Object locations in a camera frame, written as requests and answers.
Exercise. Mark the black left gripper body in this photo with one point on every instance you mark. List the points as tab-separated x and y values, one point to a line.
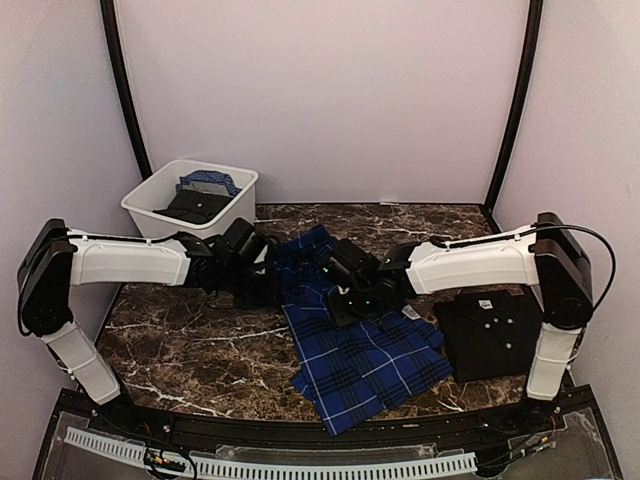
247	291

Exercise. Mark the black shirt in bin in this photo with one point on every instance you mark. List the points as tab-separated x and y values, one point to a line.
195	207

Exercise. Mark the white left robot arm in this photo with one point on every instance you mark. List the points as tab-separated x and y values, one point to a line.
61	258

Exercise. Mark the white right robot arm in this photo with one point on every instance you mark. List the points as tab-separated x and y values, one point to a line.
544	254

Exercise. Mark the blue patterned shirt in bin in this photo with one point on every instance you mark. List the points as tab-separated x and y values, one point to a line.
210	182

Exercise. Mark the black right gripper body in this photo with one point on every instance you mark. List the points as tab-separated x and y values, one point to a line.
361	306

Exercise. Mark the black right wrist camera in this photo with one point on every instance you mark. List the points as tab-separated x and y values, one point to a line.
347	260

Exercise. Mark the black front rail base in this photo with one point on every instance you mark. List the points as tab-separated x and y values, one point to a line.
561	439

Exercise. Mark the folded black shirt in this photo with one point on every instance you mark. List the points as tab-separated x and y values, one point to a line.
489	334

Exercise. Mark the white plastic bin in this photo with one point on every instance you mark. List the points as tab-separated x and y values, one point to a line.
159	190

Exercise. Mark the black vertical frame post right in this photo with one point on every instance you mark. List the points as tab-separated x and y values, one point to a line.
517	106

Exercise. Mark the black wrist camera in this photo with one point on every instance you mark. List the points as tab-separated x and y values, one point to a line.
243	240
347	260

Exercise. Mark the blue plaid long sleeve shirt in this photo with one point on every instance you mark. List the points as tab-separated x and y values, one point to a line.
353	373

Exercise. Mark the black vertical frame post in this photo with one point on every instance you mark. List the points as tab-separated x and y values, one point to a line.
123	88
517	106

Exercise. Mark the black vertical frame post left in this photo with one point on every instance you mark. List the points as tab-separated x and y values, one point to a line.
123	88

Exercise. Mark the white slotted cable duct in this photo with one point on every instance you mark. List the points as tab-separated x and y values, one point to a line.
233	462

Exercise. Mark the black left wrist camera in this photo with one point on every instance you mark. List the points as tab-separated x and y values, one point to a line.
243	240

